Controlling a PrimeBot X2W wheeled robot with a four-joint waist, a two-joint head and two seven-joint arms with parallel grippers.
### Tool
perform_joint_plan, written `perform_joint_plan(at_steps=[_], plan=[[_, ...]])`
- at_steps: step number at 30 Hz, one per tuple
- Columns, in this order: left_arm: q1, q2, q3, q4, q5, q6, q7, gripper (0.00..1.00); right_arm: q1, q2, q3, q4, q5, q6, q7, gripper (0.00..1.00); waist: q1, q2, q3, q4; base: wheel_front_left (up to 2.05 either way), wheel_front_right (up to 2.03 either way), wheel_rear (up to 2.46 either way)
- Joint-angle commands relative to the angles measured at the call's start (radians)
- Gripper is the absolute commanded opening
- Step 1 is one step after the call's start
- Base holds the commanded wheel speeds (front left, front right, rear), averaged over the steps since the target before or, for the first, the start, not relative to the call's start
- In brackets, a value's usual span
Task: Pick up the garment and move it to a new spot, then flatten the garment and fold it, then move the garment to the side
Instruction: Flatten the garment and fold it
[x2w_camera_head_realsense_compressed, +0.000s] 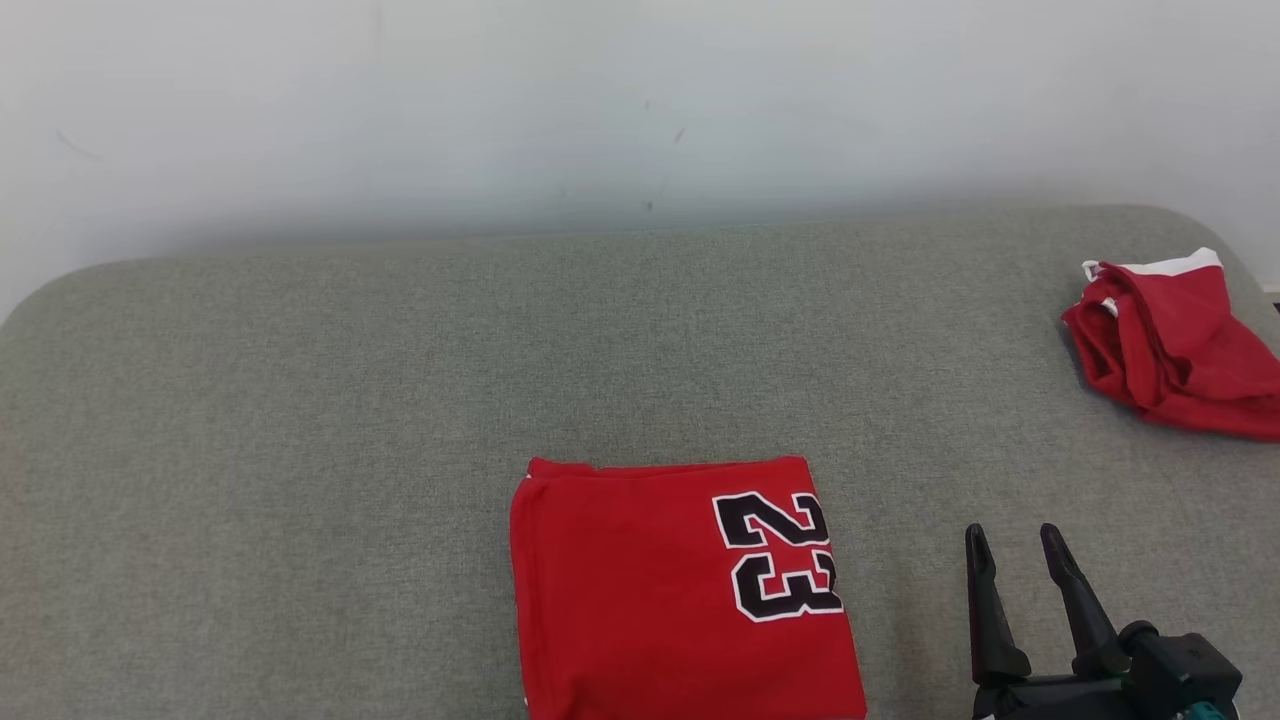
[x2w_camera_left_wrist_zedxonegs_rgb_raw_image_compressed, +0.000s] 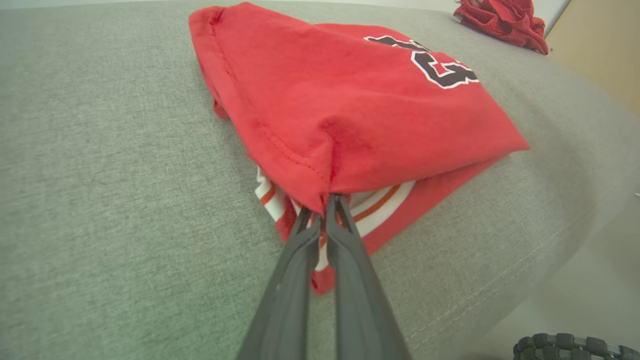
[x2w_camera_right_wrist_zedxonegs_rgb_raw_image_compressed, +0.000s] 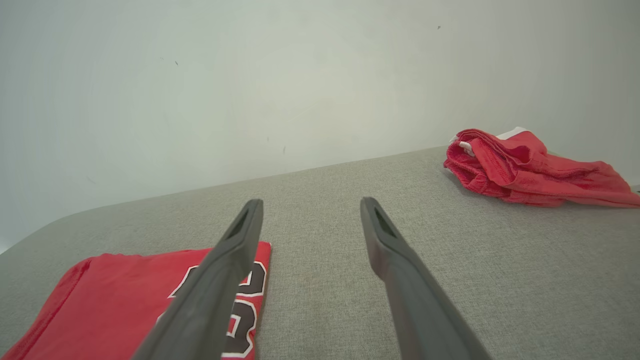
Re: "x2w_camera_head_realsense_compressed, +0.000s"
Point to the red jersey with number 23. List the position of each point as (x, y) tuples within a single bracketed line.
[(640, 600)]

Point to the red shorts with white stripes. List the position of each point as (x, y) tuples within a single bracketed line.
[(1170, 350)]

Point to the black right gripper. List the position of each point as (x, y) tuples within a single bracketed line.
[(1050, 700)]

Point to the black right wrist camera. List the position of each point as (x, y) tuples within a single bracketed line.
[(1185, 665)]

